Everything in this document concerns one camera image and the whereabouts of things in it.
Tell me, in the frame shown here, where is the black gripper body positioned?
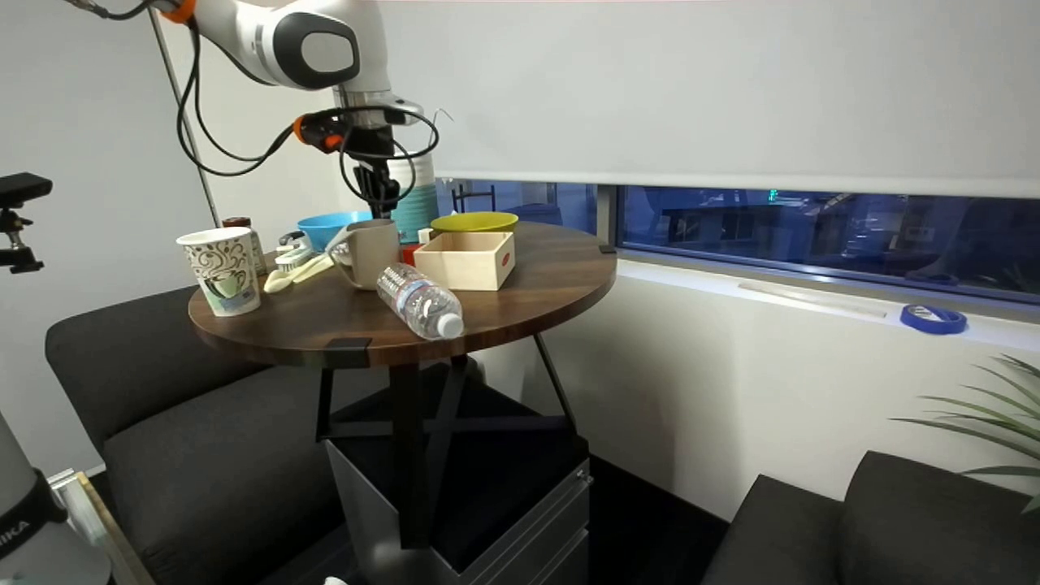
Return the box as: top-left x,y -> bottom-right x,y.
344,125 -> 399,171

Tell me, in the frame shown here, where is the clear plastic water bottle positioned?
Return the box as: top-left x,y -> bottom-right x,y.
375,261 -> 470,344

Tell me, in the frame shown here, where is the blue plastic bowl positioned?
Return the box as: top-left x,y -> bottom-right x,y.
296,209 -> 361,258

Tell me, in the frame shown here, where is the beige angular cup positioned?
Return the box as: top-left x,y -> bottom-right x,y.
344,219 -> 404,296

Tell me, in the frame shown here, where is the yellow green bowl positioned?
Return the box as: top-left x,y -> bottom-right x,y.
425,209 -> 524,242

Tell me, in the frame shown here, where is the printed paper coffee cup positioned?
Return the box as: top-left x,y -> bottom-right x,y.
173,226 -> 269,321

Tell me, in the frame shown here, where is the white and teal ribbed vase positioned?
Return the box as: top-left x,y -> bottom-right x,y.
390,150 -> 438,243

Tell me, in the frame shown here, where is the light wooden box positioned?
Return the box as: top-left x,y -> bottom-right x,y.
412,228 -> 519,296

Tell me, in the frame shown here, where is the thin metal stand pole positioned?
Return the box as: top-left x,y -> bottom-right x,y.
144,6 -> 227,228

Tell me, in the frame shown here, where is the black table base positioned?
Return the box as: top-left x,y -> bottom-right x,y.
312,330 -> 579,551

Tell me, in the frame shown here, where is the dark grey sofa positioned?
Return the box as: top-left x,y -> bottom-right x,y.
700,449 -> 1040,585
41,284 -> 365,585

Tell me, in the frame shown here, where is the white roller blind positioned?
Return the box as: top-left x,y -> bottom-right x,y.
368,0 -> 1040,203

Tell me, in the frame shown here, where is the dark window pane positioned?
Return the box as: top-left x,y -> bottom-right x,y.
438,175 -> 1040,320

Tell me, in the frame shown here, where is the blue tape roll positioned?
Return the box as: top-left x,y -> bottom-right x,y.
898,298 -> 971,337

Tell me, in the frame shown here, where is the green potted plant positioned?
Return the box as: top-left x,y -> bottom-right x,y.
891,353 -> 1040,513

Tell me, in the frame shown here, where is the orange cable connector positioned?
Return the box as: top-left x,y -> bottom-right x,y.
288,110 -> 351,158

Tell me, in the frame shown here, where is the black camera on tripod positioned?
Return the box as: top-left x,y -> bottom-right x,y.
0,171 -> 54,277

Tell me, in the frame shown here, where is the light wooden frame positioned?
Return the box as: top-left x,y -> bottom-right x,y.
46,466 -> 157,585

